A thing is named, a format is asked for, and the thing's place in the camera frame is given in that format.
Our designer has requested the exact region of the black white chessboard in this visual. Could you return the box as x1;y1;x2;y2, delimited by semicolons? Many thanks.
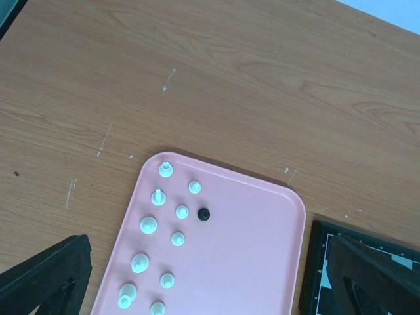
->
299;220;419;314

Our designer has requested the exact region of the white chess piece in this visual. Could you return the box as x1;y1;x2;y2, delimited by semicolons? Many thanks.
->
158;161;173;178

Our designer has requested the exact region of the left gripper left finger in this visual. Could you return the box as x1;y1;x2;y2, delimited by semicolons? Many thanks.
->
1;234;92;314

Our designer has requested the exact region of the pink plastic tray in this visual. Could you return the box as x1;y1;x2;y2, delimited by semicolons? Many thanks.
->
92;152;306;314

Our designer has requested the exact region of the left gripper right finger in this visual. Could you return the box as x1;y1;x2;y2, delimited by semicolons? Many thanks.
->
327;235;419;314

